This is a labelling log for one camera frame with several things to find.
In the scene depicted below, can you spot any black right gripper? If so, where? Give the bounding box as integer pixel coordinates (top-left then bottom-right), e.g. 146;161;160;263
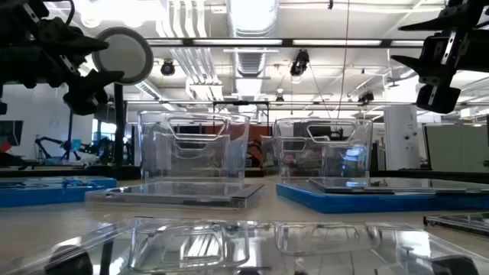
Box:
390;0;489;115

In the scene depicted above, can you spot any black ceiling spotlight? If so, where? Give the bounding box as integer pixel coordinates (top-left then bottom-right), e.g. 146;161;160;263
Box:
160;58;176;77
289;49;311;78
357;90;376;106

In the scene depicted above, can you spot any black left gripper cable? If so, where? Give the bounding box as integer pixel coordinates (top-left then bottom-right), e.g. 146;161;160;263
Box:
42;0;76;27

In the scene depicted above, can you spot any clear plastic bin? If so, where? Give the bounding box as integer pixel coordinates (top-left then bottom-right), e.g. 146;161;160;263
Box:
272;117;374;188
137;110;251;186

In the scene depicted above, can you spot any dark wall monitor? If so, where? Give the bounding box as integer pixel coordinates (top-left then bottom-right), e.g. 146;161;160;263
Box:
0;120;24;148

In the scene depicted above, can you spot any silver ceiling air duct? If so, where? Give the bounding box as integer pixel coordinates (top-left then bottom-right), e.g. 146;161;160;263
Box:
225;0;280;78

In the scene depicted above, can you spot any black desk lamp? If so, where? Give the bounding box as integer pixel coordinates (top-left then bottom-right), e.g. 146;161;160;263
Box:
91;26;154;180

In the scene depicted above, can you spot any white cylindrical column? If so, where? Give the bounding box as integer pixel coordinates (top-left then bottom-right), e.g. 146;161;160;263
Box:
383;105;421;171

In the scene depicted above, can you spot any black aluminium table frame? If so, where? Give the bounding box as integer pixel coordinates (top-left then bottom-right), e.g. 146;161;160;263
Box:
0;163;489;185

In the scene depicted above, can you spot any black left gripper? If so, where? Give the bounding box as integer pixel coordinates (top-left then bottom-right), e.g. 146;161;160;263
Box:
0;0;126;117

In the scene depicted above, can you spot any black clear jewel case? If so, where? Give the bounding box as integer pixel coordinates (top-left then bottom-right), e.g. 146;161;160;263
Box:
0;216;489;275
308;176;489;195
84;180;265;210
423;212;489;237

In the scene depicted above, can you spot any blue jewel case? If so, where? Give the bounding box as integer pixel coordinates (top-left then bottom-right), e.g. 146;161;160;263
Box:
275;182;489;215
0;176;118;209

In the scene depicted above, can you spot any grey partition panel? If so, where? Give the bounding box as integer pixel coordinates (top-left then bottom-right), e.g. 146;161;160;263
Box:
422;122;489;173

